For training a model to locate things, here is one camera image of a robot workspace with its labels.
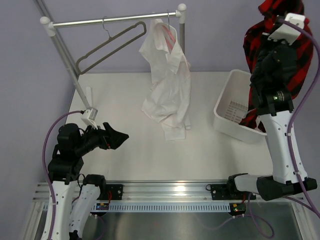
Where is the grey clothes hanger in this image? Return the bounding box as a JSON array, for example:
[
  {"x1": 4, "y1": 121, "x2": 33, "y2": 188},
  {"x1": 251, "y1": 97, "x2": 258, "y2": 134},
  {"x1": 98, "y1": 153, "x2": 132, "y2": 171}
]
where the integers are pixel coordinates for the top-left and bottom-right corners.
[{"x1": 75, "y1": 21, "x2": 147, "y2": 75}]

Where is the red clothes hanger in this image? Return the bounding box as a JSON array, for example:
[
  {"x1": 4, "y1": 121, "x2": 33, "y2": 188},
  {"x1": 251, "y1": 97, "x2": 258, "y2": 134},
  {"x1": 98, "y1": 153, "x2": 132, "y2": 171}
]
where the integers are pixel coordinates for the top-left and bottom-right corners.
[{"x1": 162, "y1": 11, "x2": 176, "y2": 52}]

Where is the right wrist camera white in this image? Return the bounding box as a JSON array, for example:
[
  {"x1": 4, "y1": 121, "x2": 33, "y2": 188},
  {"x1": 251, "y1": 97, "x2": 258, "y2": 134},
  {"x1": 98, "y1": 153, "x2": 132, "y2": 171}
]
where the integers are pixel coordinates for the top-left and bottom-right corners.
[{"x1": 267, "y1": 13, "x2": 306, "y2": 46}]

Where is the red black plaid shirt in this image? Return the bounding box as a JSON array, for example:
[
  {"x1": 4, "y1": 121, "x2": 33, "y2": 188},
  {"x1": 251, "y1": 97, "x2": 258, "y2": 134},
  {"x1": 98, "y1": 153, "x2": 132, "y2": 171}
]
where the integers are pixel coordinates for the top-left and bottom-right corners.
[{"x1": 239, "y1": 0, "x2": 313, "y2": 133}]

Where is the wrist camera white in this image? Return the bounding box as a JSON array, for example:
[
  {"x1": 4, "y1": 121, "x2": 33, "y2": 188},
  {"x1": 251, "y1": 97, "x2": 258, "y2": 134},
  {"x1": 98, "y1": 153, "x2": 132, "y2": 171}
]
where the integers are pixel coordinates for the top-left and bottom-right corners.
[
  {"x1": 267, "y1": 13, "x2": 306, "y2": 46},
  {"x1": 81, "y1": 108, "x2": 98, "y2": 130}
]

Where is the white shirt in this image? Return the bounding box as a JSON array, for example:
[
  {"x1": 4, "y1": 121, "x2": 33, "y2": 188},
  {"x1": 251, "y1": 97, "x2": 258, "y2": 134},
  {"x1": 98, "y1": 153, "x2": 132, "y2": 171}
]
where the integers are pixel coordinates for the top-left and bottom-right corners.
[{"x1": 139, "y1": 19, "x2": 192, "y2": 141}]

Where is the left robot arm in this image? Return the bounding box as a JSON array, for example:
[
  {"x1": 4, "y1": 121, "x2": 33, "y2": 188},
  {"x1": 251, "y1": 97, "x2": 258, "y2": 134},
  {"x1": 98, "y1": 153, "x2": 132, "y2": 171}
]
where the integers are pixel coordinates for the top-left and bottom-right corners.
[{"x1": 41, "y1": 122, "x2": 129, "y2": 240}]

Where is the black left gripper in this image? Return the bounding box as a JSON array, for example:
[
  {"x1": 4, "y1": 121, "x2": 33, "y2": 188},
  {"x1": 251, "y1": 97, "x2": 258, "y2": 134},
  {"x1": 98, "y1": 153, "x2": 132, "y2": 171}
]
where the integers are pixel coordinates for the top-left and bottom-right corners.
[{"x1": 75, "y1": 121, "x2": 129, "y2": 156}]

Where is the white metal clothes rack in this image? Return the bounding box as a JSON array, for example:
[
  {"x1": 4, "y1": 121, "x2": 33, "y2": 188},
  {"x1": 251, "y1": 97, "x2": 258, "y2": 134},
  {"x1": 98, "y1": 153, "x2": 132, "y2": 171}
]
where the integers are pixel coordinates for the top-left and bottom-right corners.
[{"x1": 36, "y1": 0, "x2": 187, "y2": 110}]

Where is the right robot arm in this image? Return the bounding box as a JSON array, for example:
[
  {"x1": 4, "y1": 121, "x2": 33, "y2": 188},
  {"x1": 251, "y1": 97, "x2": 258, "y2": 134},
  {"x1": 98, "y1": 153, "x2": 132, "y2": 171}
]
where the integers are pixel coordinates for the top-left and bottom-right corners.
[{"x1": 226, "y1": 40, "x2": 318, "y2": 201}]

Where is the perforated cable duct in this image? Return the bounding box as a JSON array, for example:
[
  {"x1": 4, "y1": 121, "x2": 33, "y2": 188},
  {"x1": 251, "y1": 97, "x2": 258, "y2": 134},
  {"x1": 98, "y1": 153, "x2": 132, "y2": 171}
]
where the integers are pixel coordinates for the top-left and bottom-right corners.
[{"x1": 43, "y1": 201, "x2": 232, "y2": 213}]

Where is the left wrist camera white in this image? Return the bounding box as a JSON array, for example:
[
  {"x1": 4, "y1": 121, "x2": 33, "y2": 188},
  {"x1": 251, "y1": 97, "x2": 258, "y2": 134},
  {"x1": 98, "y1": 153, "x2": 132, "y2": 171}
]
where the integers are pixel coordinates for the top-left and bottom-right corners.
[{"x1": 81, "y1": 108, "x2": 98, "y2": 130}]

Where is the white plastic basket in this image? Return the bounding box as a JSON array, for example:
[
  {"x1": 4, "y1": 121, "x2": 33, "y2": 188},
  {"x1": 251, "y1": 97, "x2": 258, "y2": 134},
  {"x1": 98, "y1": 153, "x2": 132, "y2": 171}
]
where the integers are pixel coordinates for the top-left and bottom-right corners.
[{"x1": 212, "y1": 69, "x2": 266, "y2": 144}]

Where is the aluminium rail frame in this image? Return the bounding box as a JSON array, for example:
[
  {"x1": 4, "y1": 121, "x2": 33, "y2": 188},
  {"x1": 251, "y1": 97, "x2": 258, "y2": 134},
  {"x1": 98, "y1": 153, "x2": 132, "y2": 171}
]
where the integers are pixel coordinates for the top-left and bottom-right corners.
[{"x1": 32, "y1": 181, "x2": 305, "y2": 202}]

